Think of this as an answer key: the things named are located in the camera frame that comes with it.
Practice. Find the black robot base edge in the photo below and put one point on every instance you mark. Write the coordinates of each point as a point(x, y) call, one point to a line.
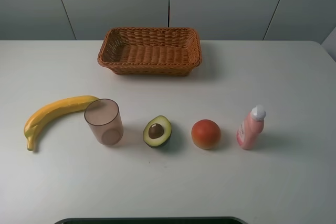
point(152, 220)

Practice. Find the brown wicker basket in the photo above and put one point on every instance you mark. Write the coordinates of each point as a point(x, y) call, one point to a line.
point(169, 51)

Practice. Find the halved avocado with pit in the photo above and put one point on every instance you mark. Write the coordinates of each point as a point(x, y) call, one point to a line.
point(157, 132)

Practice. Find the red orange tomato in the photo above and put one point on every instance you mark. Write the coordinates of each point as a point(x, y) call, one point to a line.
point(206, 134)

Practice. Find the translucent brown plastic cup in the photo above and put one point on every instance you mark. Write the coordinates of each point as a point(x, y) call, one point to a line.
point(103, 117)

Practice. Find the pink bottle with white cap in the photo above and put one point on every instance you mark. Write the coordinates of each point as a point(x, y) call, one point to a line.
point(251, 127)

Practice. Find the yellow banana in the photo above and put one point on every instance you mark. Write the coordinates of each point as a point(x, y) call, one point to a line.
point(36, 123)

